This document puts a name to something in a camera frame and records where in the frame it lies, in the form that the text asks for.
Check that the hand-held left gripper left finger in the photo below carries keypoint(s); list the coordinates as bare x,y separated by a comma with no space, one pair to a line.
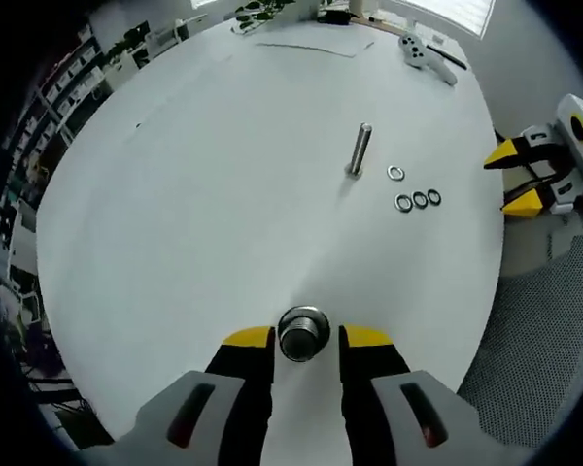
233,412

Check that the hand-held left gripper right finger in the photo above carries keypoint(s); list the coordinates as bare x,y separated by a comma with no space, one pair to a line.
364,412

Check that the large steel threaded stud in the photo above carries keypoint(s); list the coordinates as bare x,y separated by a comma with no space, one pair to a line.
298,344

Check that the small steel washer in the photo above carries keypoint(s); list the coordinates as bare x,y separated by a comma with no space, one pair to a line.
429,197
397,203
415,200
389,173

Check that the large steel washer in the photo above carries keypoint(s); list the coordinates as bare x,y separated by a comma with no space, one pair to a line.
316,313

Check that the small steel threaded stud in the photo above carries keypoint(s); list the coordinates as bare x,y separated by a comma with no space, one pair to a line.
360,145

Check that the white game controller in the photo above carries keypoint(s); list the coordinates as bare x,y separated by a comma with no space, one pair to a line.
413,51

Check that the grey mesh office chair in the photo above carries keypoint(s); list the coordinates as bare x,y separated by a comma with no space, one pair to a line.
529,364

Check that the white paper sheet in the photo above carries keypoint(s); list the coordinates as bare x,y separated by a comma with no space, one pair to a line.
345,48

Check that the white bottle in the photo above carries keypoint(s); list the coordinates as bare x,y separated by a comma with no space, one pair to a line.
357,6

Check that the small black pouch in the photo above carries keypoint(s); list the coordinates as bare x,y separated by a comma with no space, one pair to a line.
337,17

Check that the green potted plant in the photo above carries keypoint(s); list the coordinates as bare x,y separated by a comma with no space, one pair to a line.
250,19

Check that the shelf unit with white bins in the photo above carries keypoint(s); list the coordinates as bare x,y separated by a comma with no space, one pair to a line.
63,82

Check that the white cabinet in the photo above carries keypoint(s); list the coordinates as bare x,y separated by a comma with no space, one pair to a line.
165,36

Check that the small dark potted plant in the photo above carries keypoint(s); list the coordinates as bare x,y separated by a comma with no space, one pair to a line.
126,43

